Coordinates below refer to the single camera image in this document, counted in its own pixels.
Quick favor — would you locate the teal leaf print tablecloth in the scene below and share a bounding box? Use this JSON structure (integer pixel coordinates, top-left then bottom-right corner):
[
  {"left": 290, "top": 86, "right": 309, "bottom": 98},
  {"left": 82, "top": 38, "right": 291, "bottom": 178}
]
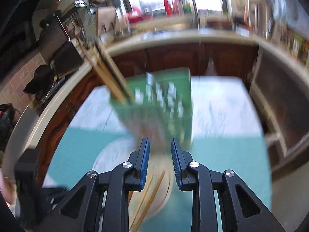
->
[{"left": 43, "top": 75, "right": 272, "bottom": 232}]

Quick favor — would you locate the round leaf print plate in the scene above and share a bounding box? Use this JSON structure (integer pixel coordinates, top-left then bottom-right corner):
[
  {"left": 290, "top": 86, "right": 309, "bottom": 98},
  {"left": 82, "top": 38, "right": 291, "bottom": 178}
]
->
[{"left": 93, "top": 138, "right": 173, "bottom": 220}]

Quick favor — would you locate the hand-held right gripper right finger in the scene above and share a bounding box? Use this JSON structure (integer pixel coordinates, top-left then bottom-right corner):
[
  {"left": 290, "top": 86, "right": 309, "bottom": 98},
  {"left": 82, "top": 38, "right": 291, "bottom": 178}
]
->
[{"left": 171, "top": 138, "right": 286, "bottom": 232}]

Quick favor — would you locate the green plastic utensil holder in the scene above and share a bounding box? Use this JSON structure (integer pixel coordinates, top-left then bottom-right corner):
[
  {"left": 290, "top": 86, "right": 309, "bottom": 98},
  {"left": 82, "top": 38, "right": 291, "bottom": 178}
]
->
[{"left": 109, "top": 67, "right": 194, "bottom": 150}]

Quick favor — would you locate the white countertop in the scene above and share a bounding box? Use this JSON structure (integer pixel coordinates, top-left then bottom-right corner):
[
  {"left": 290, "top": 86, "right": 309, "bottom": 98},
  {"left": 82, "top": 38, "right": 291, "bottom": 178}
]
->
[{"left": 3, "top": 28, "right": 309, "bottom": 182}]

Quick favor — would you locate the red bottle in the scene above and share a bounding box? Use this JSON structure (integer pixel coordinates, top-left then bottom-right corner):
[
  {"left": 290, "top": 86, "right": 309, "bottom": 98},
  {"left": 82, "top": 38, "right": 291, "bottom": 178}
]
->
[{"left": 163, "top": 0, "right": 175, "bottom": 15}]

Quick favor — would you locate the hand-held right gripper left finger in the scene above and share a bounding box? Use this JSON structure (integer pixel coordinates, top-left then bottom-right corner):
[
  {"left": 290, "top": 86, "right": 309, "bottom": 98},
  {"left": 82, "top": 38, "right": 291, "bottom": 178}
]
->
[{"left": 43, "top": 138, "right": 150, "bottom": 232}]

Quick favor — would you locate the red bowl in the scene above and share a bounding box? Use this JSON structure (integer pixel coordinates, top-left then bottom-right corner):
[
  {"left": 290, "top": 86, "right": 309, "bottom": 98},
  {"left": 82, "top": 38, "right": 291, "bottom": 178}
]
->
[{"left": 125, "top": 7, "right": 146, "bottom": 24}]

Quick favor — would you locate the person's left hand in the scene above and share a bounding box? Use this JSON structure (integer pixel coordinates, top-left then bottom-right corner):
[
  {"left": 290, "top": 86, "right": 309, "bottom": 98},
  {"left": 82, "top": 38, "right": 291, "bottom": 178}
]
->
[{"left": 0, "top": 171, "right": 14, "bottom": 205}]

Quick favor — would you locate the brown wooden chopstick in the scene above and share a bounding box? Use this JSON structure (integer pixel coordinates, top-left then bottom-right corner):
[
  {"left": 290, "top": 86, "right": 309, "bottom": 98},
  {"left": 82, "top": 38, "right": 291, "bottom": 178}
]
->
[{"left": 134, "top": 171, "right": 166, "bottom": 232}]

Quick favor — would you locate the green bottle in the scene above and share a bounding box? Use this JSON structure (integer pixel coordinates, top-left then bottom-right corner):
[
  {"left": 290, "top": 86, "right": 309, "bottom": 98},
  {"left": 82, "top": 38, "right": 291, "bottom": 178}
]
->
[{"left": 182, "top": 0, "right": 194, "bottom": 14}]

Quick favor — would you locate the black stove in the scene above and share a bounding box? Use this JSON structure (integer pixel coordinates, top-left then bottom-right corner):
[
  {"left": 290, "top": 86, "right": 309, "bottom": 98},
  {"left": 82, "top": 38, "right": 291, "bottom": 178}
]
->
[{"left": 23, "top": 12, "right": 85, "bottom": 102}]

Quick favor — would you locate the dark brown chopstick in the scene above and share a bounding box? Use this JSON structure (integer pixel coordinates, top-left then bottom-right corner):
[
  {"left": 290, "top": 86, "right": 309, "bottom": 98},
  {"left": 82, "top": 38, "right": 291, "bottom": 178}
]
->
[{"left": 98, "top": 40, "right": 134, "bottom": 101}]

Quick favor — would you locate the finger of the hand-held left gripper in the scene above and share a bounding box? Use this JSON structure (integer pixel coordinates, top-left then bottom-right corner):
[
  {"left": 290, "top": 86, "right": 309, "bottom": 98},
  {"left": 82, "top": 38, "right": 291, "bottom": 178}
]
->
[{"left": 42, "top": 186, "right": 69, "bottom": 205}]

